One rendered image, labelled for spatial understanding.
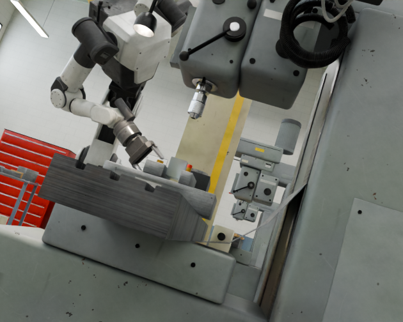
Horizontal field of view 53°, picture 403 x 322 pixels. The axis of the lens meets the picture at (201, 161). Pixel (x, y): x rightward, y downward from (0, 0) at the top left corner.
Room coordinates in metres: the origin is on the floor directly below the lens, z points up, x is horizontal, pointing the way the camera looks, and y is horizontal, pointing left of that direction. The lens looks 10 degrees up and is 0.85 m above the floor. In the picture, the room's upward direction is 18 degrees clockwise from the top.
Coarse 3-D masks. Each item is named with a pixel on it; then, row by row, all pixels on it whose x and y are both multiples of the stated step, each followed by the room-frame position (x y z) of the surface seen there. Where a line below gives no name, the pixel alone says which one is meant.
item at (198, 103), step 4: (196, 96) 1.21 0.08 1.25; (200, 96) 1.21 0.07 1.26; (192, 100) 1.22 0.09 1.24; (196, 100) 1.21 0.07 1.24; (200, 100) 1.21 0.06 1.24; (204, 100) 1.21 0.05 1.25; (192, 104) 1.21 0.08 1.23; (196, 104) 1.21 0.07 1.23; (200, 104) 1.21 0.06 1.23; (204, 104) 1.22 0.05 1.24; (192, 108) 1.21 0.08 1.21; (196, 108) 1.21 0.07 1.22; (200, 108) 1.21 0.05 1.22; (204, 108) 1.23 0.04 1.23; (188, 112) 1.23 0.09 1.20; (196, 112) 1.21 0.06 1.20; (200, 112) 1.21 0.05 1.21; (200, 116) 1.23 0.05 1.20
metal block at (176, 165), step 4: (172, 160) 1.23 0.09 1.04; (176, 160) 1.23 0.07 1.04; (180, 160) 1.23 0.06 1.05; (184, 160) 1.23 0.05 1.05; (172, 164) 1.23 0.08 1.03; (176, 164) 1.23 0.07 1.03; (180, 164) 1.23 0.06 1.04; (184, 164) 1.23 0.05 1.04; (168, 168) 1.23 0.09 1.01; (172, 168) 1.23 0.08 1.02; (176, 168) 1.23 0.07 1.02; (180, 168) 1.23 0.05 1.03; (184, 168) 1.23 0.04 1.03; (168, 172) 1.23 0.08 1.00; (172, 172) 1.23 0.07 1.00; (176, 172) 1.23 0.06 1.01; (180, 172) 1.23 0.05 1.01; (168, 176) 1.26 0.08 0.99; (172, 176) 1.23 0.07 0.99; (176, 176) 1.23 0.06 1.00
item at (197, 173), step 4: (192, 168) 1.68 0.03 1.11; (192, 172) 1.65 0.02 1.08; (196, 172) 1.65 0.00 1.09; (200, 172) 1.67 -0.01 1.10; (204, 172) 1.68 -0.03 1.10; (196, 176) 1.65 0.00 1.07; (200, 176) 1.65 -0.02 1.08; (204, 176) 1.65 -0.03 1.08; (208, 176) 1.65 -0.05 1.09; (196, 180) 1.65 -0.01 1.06; (200, 180) 1.65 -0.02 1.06; (204, 180) 1.65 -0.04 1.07; (208, 180) 1.65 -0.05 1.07; (196, 184) 1.65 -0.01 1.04; (200, 184) 1.65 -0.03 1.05; (204, 184) 1.65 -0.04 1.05; (208, 184) 1.66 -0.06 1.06; (200, 188) 1.65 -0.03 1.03; (204, 188) 1.65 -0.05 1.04; (208, 188) 1.79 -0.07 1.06
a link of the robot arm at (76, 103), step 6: (78, 90) 1.63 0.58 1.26; (72, 96) 1.61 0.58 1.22; (78, 96) 1.63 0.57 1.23; (84, 96) 1.66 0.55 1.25; (72, 102) 1.60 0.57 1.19; (78, 102) 1.58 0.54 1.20; (84, 102) 1.58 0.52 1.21; (90, 102) 1.57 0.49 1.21; (60, 108) 1.64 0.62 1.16; (66, 108) 1.61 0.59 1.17; (72, 108) 1.60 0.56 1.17; (78, 108) 1.58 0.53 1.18; (84, 108) 1.57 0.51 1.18; (90, 108) 1.55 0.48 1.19; (78, 114) 1.60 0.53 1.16; (84, 114) 1.58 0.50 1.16
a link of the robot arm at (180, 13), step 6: (168, 0) 1.62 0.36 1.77; (180, 0) 1.67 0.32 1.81; (186, 0) 1.67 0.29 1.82; (162, 6) 1.63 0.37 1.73; (168, 6) 1.62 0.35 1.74; (174, 6) 1.63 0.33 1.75; (180, 6) 1.65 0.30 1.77; (186, 6) 1.66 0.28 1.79; (162, 12) 1.64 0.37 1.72; (168, 12) 1.63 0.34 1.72; (174, 12) 1.63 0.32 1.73; (180, 12) 1.64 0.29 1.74; (186, 12) 1.66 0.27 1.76; (168, 18) 1.65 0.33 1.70; (174, 18) 1.64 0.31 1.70; (180, 18) 1.64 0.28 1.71; (174, 24) 1.65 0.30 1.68
